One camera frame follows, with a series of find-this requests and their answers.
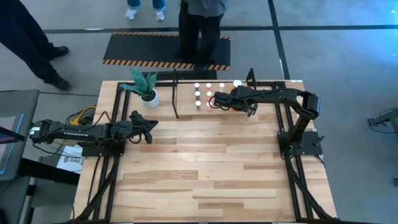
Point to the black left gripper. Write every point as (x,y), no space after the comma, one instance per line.
(127,130)

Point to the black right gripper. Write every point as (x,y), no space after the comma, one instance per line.
(237,98)

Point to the large orange medicine bottle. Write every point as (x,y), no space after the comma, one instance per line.
(237,83)

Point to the small yellow-green medicine bottle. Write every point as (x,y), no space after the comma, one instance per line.
(221,85)

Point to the tall pink medicine bottle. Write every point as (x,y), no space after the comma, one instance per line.
(209,93)
(208,104)

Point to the small red medicine bottle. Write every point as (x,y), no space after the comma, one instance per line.
(208,85)

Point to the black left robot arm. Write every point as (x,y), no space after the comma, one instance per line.
(77,132)

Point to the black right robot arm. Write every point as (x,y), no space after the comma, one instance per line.
(280,95)

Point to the white plant pot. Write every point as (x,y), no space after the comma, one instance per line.
(154,102)

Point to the green snake plant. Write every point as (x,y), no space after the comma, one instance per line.
(141,82)

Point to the black textured floor mat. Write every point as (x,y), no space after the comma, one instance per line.
(164,75)

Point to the black hazard-striped floor mat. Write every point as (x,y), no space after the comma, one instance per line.
(140,49)

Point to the white printed paper sheet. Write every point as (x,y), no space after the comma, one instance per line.
(70,161)

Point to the person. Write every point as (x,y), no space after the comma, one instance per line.
(21,37)
(199,34)
(130,13)

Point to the black floor stand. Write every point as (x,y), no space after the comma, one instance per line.
(384,119)

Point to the tablet screen with blue edge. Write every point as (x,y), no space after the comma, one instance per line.
(7,123)

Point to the wooden shelf with black frame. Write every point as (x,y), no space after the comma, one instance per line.
(186,107)

